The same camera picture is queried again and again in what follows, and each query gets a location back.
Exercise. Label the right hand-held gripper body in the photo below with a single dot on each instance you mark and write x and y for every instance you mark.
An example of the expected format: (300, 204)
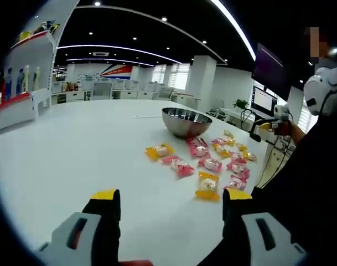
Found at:
(281, 112)

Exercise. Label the green potted plant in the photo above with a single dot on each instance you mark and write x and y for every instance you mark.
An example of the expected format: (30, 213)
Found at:
(241, 104)

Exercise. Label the group of marshmallow packets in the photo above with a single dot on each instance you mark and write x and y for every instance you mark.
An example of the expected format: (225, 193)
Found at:
(182, 166)

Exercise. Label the red and blue wall banner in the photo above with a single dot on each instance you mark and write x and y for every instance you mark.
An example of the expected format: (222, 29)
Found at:
(118, 72)

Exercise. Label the blue bottle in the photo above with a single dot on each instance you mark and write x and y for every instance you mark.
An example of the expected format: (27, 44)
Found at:
(8, 83)

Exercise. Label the yellow packets on shelf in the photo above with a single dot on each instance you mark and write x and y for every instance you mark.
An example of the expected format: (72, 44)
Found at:
(41, 29)

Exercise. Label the person's dark clothed torso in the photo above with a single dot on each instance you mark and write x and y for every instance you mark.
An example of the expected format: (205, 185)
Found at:
(309, 194)

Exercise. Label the white table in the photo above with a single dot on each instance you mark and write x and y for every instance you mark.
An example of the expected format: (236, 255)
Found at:
(88, 155)

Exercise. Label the steel bowl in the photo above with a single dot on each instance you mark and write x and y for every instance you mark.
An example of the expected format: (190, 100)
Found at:
(184, 124)

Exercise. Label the large dark wall screen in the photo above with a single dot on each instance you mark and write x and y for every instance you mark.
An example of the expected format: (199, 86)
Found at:
(276, 69)

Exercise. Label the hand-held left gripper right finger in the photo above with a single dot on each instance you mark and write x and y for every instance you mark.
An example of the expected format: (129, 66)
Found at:
(256, 235)

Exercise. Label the computer monitor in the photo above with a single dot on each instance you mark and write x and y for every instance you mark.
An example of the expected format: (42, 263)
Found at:
(263, 101)

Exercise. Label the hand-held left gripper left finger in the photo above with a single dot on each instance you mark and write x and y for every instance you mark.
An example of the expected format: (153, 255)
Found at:
(74, 232)

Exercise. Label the person's right hand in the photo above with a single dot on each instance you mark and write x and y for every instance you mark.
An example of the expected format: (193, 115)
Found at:
(284, 129)

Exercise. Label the white display shelf unit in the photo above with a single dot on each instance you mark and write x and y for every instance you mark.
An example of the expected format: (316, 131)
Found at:
(27, 83)

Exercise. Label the white office chair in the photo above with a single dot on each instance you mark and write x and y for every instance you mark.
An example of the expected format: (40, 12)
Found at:
(101, 91)

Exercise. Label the white bottle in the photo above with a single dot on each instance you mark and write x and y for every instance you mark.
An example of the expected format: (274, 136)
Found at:
(27, 77)
(37, 78)

